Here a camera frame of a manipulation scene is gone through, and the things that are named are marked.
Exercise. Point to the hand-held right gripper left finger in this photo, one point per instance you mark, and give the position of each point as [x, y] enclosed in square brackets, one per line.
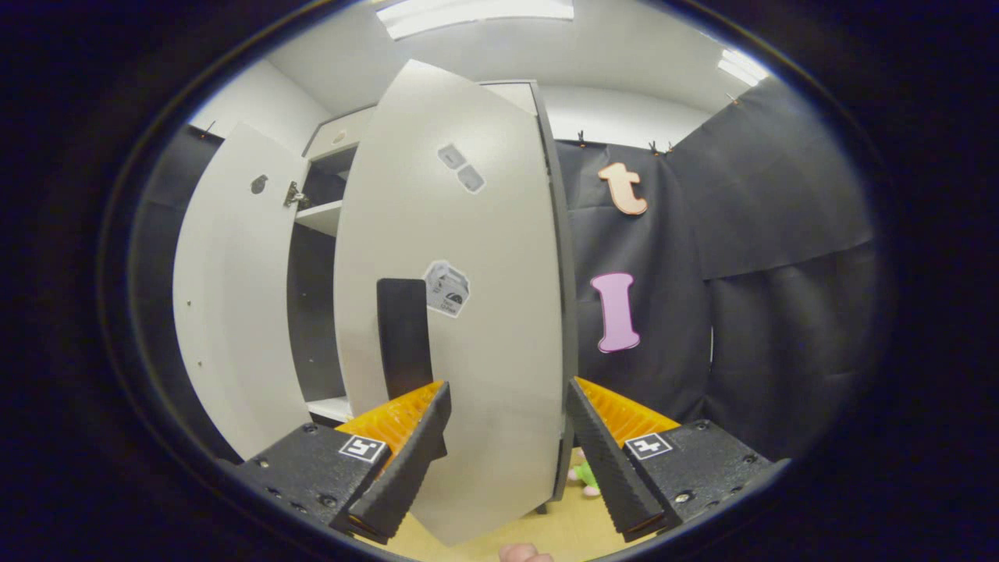
[406, 476]

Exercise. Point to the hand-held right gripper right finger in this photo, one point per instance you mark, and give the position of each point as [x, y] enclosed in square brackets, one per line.
[613, 476]

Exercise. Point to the white shoe cabinet door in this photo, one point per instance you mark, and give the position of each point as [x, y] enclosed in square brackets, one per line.
[234, 312]
[499, 351]

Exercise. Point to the white shoe cabinet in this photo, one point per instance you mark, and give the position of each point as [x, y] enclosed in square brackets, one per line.
[312, 312]

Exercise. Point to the metal door hinge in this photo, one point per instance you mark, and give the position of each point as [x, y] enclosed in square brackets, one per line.
[294, 195]

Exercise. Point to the green plush toy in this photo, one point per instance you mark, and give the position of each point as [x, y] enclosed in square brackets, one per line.
[587, 476]

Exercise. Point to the black backdrop cloth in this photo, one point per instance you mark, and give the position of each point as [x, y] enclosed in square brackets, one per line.
[780, 312]

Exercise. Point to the small ceiling light panel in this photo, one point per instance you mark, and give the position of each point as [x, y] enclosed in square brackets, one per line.
[741, 66]

